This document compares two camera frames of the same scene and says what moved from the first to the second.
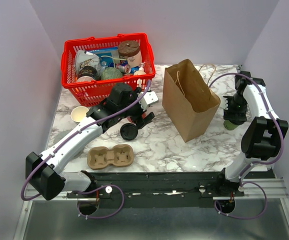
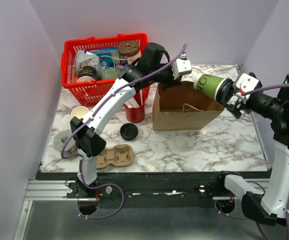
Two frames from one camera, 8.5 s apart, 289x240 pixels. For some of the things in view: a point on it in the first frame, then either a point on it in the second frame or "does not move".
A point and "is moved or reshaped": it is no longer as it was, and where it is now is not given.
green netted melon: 110,73 does not move
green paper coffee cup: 228,125 → 207,84
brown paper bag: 188,100 is moved or reshaped
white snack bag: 84,58 does not move
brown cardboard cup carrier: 99,157 does not move
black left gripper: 139,120 → 171,82
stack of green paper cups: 78,113 does not move
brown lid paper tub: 131,50 does not move
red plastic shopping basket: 95,92 does not move
